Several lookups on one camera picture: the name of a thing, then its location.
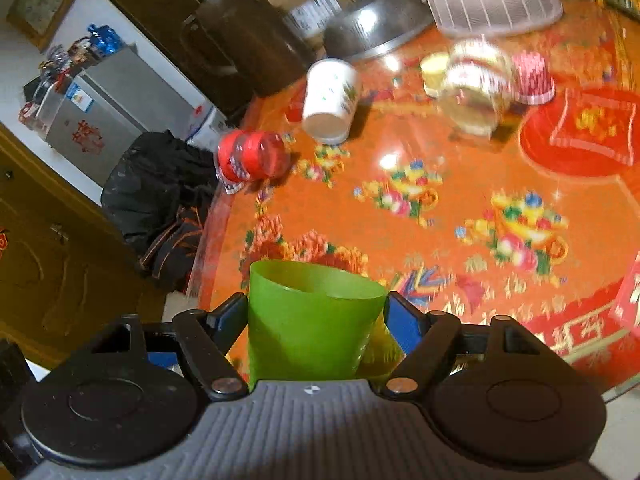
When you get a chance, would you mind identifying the grey refrigerator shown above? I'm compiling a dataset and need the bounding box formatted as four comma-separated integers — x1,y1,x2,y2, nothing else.
42,47,213,186

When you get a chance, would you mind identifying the white paper cup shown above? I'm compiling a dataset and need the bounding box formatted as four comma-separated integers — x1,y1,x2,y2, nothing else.
302,58,361,145

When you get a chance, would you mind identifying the black jacket on chair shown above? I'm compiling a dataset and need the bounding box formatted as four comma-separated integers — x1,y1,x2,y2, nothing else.
101,130,219,292

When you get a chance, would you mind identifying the yellow cupcake liner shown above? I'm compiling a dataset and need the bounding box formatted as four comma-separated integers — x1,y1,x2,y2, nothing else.
420,51,450,99

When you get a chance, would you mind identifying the clear jar with label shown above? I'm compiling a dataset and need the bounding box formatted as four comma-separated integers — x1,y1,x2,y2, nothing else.
437,39,518,139

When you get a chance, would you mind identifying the green plastic cup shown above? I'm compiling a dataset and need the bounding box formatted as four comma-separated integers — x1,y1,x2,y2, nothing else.
248,260,387,385

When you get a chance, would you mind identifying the red clear plastic jar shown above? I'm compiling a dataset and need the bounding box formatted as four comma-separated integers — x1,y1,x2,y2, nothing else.
214,129,292,194

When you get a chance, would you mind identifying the steel colander bowl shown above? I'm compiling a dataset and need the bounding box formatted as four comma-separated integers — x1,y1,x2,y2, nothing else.
323,0,434,62

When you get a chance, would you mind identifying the dark brown pitcher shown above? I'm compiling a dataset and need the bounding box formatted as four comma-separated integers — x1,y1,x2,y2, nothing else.
180,0,316,96

